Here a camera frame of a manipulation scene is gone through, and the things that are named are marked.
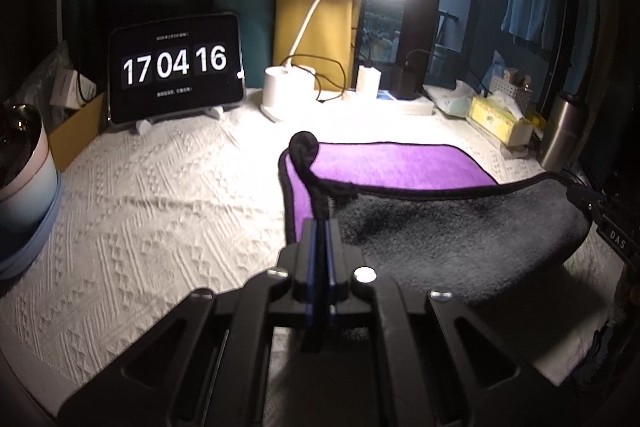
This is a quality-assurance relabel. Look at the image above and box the purple and grey towel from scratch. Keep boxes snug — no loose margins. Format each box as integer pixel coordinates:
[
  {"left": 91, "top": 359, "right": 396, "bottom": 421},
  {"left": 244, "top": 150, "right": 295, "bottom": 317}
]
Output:
[{"left": 278, "top": 131, "right": 591, "bottom": 305}]

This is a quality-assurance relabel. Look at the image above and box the steel thermos bottle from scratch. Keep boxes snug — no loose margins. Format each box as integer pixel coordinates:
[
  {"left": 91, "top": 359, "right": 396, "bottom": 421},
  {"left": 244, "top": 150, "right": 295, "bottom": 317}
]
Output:
[{"left": 537, "top": 91, "right": 584, "bottom": 172}]

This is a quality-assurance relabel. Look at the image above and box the yellow tissue box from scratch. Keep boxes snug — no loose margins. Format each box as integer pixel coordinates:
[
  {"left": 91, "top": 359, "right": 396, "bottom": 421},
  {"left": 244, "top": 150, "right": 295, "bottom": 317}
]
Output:
[{"left": 468, "top": 91, "right": 533, "bottom": 147}]

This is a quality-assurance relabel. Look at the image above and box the white perforated basket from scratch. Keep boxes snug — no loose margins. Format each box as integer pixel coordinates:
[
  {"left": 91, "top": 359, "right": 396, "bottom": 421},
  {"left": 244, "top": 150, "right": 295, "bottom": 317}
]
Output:
[{"left": 489, "top": 75, "right": 533, "bottom": 112}]

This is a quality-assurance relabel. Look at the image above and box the leaf pattern tissue pack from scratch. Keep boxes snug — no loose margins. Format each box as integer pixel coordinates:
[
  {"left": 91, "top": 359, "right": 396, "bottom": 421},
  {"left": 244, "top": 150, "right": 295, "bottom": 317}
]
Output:
[{"left": 437, "top": 80, "right": 476, "bottom": 118}]

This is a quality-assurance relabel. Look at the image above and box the hanging light blue shirt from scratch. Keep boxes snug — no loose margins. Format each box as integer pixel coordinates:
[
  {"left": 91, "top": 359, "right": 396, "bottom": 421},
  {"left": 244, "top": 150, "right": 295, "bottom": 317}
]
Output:
[{"left": 500, "top": 0, "right": 558, "bottom": 54}]

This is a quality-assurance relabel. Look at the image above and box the black charger block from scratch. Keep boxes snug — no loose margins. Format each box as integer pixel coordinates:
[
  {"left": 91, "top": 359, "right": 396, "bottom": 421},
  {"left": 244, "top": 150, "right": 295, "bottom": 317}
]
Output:
[{"left": 390, "top": 65, "right": 422, "bottom": 101}]

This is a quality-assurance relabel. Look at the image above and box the white power strip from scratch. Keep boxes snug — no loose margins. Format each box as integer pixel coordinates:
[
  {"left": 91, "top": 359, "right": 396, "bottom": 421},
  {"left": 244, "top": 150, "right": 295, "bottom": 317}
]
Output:
[{"left": 342, "top": 90, "right": 434, "bottom": 116}]

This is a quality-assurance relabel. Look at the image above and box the white charger adapter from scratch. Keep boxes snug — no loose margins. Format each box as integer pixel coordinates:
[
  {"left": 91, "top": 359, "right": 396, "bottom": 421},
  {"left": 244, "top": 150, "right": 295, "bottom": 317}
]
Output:
[{"left": 356, "top": 65, "right": 382, "bottom": 101}]

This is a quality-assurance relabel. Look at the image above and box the white tablet stand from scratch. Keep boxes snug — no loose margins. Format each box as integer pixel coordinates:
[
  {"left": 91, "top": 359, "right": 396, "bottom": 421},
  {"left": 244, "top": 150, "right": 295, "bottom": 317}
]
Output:
[{"left": 134, "top": 105, "right": 224, "bottom": 135}]

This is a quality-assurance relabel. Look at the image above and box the pink blue gradient cup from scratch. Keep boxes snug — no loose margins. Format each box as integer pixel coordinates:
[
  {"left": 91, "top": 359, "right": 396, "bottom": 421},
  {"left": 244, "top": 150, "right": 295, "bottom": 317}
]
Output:
[{"left": 1, "top": 104, "right": 58, "bottom": 233}]

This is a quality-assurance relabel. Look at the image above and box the cardboard box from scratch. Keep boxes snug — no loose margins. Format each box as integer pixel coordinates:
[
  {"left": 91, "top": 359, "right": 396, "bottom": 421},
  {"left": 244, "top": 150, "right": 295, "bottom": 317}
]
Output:
[{"left": 49, "top": 93, "right": 107, "bottom": 172}]

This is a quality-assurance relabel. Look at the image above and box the white desk lamp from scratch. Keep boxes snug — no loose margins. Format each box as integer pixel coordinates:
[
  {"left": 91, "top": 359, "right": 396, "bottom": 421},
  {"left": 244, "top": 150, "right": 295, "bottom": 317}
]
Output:
[{"left": 259, "top": 0, "right": 418, "bottom": 124}]

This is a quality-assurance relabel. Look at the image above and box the tablet showing clock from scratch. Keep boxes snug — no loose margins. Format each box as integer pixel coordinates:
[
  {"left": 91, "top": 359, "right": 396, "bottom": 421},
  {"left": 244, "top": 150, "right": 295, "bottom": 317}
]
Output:
[{"left": 107, "top": 12, "right": 246, "bottom": 126}]

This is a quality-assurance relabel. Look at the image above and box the small white box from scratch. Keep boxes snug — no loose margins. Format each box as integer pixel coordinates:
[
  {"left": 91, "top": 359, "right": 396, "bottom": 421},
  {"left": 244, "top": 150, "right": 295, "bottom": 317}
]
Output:
[{"left": 50, "top": 69, "right": 96, "bottom": 110}]

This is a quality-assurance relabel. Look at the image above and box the black lamp cable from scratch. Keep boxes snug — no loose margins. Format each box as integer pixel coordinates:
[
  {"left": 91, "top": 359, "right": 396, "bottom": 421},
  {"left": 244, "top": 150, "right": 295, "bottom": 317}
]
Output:
[{"left": 280, "top": 53, "right": 350, "bottom": 103}]

